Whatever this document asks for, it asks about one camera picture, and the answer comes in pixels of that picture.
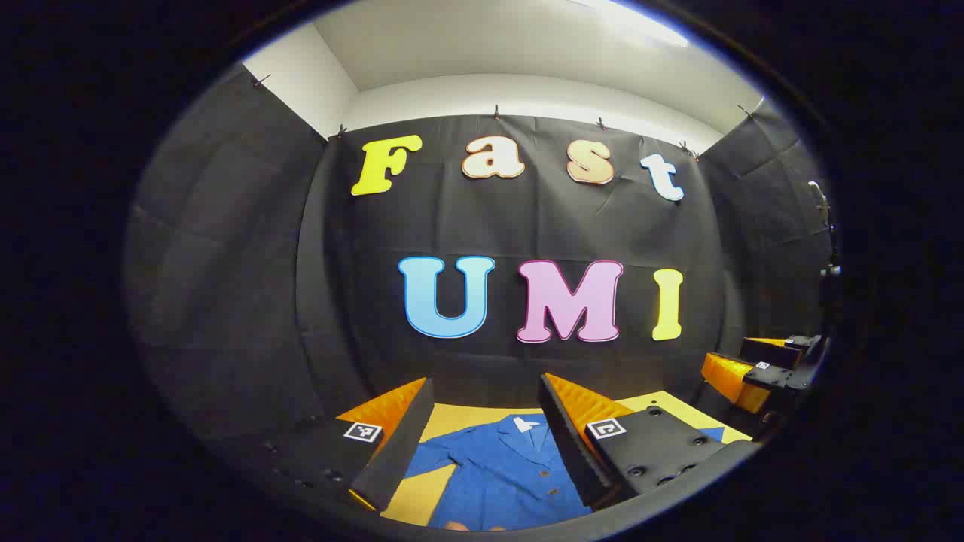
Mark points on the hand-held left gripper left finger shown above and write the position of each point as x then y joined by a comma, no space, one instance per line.
403,444

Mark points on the row of small cloth clips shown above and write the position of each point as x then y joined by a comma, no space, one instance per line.
496,113

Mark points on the black backdrop cloth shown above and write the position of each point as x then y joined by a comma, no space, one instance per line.
527,226

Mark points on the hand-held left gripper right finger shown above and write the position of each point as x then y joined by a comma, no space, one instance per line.
572,444

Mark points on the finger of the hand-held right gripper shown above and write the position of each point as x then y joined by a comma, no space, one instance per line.
779,379
776,352

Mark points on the blue button shirt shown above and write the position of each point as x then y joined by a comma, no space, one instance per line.
489,474

